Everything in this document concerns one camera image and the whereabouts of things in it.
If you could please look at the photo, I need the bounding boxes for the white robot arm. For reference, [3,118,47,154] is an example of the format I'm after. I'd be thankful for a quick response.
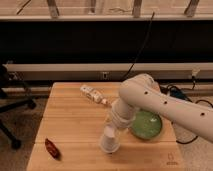
[110,74,213,143]

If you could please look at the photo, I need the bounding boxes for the white patterned tube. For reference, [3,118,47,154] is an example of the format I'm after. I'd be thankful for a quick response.
[80,85,110,106]

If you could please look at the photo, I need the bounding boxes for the green round plate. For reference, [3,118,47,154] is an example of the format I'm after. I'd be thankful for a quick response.
[129,110,163,140]

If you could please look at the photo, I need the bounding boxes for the black office chair base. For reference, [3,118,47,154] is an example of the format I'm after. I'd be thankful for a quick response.
[0,64,36,150]

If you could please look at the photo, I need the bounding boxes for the black cables at right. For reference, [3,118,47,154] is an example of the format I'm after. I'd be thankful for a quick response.
[159,75,213,146]

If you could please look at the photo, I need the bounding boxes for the white wall rail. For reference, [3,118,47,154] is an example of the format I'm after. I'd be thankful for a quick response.
[5,62,213,81]

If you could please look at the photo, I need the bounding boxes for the black hanging cable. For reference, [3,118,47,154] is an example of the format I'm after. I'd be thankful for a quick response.
[119,11,156,82]

